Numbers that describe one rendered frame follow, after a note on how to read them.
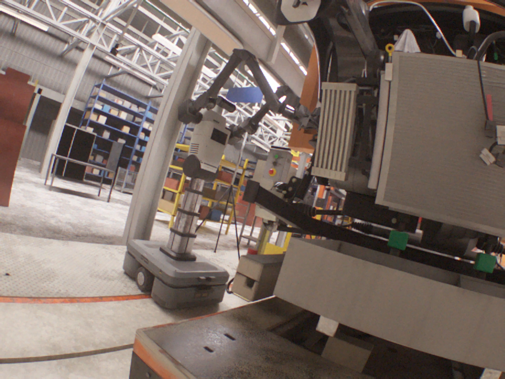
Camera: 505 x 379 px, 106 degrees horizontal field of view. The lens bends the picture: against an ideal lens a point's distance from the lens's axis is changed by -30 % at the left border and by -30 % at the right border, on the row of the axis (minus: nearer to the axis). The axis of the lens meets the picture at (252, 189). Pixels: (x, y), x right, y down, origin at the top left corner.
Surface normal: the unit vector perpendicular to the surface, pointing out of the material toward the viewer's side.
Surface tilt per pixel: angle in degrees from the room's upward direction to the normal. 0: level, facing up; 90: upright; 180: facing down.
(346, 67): 128
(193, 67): 90
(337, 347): 90
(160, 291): 90
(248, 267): 90
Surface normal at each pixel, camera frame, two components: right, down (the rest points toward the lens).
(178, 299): 0.75, 0.18
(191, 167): -0.60, -0.20
